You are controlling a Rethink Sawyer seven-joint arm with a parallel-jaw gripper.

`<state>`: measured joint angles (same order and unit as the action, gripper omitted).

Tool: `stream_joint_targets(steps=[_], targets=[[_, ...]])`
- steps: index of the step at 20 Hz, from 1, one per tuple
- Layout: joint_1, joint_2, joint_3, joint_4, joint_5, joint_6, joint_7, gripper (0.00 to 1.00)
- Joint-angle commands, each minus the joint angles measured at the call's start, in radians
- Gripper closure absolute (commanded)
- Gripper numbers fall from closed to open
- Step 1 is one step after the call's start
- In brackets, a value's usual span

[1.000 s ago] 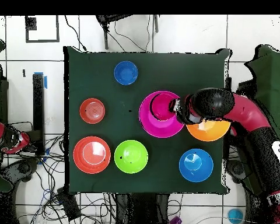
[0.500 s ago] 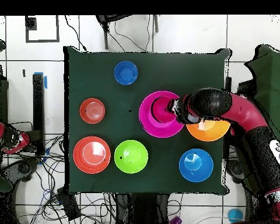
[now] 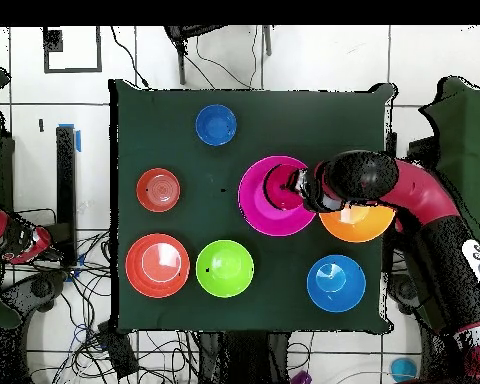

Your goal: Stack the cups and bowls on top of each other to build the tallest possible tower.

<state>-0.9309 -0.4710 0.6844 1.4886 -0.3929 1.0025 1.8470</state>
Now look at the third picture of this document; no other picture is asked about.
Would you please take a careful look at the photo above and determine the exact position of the black power brick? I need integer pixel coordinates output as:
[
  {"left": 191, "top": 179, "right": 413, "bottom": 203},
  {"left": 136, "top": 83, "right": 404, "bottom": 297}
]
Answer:
[{"left": 96, "top": 321, "right": 140, "bottom": 379}]

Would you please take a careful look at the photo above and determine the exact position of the black floor cable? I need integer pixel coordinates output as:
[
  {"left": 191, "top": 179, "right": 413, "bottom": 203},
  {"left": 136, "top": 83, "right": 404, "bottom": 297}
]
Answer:
[{"left": 110, "top": 26, "right": 151, "bottom": 89}]

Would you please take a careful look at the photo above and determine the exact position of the black round floor stand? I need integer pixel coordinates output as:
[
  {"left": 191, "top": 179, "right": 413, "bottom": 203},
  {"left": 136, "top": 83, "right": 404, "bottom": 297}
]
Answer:
[{"left": 0, "top": 270, "right": 70, "bottom": 321}]

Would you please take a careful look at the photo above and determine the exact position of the dark grey floor equipment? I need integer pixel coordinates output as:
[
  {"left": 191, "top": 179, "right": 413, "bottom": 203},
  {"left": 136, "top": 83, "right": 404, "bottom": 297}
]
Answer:
[{"left": 387, "top": 273, "right": 421, "bottom": 317}]

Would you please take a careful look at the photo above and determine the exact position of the black square floor frame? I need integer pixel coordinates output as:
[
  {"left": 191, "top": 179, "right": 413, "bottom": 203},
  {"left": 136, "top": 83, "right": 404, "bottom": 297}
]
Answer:
[{"left": 42, "top": 26, "right": 104, "bottom": 74}]

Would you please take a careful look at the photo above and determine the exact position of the tangle of floor cables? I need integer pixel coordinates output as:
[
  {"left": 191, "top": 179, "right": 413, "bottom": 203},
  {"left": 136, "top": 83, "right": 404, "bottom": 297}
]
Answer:
[{"left": 25, "top": 207, "right": 203, "bottom": 384}]

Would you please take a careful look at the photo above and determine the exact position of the long black bar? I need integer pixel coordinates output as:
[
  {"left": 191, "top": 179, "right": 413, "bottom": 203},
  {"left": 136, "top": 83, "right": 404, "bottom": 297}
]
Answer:
[{"left": 55, "top": 125, "right": 78, "bottom": 267}]

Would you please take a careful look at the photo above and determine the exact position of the light blue plastic bowl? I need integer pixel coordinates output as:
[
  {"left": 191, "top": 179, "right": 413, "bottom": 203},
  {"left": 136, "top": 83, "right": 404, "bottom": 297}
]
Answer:
[{"left": 306, "top": 254, "right": 367, "bottom": 314}]

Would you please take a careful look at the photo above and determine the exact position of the black pedestal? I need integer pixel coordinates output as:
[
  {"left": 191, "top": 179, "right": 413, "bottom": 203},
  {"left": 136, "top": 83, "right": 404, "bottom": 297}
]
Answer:
[{"left": 198, "top": 331, "right": 292, "bottom": 384}]

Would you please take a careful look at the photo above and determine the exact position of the lime green plastic bowl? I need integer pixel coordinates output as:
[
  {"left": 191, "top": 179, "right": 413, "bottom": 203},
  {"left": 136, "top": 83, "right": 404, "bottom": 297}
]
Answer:
[{"left": 195, "top": 239, "right": 256, "bottom": 299}]

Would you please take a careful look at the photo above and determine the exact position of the small red-orange plastic bowl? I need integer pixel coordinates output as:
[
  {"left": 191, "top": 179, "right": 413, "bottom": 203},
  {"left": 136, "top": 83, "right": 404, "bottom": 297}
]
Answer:
[{"left": 135, "top": 167, "right": 182, "bottom": 214}]

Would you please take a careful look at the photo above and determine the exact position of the large orange plastic bowl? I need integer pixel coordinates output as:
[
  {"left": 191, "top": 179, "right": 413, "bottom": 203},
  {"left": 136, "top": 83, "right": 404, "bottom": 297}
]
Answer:
[{"left": 318, "top": 203, "right": 397, "bottom": 244}]

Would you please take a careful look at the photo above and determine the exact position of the black camera tripod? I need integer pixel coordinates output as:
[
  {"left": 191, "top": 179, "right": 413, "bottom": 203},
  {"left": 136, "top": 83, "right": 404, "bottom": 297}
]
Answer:
[{"left": 163, "top": 25, "right": 273, "bottom": 86}]

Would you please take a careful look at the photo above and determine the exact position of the small dark blue bowl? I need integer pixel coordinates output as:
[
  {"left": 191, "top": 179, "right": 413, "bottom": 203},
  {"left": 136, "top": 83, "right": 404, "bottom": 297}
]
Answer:
[{"left": 194, "top": 104, "right": 238, "bottom": 148}]

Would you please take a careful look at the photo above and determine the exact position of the light blue round floor object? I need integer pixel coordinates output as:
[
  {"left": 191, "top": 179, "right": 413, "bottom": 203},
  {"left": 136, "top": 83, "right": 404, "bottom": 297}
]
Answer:
[{"left": 390, "top": 356, "right": 420, "bottom": 384}]

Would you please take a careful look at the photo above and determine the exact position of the large pink plastic bowl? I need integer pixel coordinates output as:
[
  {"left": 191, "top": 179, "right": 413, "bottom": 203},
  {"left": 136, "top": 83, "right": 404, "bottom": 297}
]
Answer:
[{"left": 237, "top": 155, "right": 318, "bottom": 238}]

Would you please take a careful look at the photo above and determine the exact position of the wide red-orange plastic bowl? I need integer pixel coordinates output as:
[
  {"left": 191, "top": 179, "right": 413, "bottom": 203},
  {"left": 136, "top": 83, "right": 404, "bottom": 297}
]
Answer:
[{"left": 124, "top": 232, "right": 192, "bottom": 300}]

